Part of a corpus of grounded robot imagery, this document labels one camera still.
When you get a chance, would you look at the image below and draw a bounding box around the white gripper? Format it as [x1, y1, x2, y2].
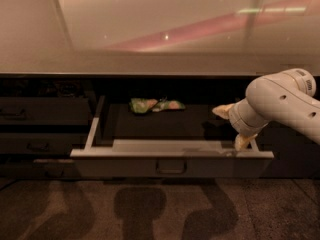
[212, 101, 268, 151]

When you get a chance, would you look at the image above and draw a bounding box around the grey drawer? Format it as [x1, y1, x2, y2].
[0, 97, 91, 125]
[0, 133, 87, 155]
[71, 96, 274, 178]
[0, 159, 81, 180]

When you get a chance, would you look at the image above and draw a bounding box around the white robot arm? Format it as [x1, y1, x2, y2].
[212, 68, 320, 151]

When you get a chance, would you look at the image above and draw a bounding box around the dark round object in drawer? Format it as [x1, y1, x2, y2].
[56, 82, 79, 97]

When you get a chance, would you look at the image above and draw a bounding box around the green snack packet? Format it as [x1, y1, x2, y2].
[129, 98, 185, 114]

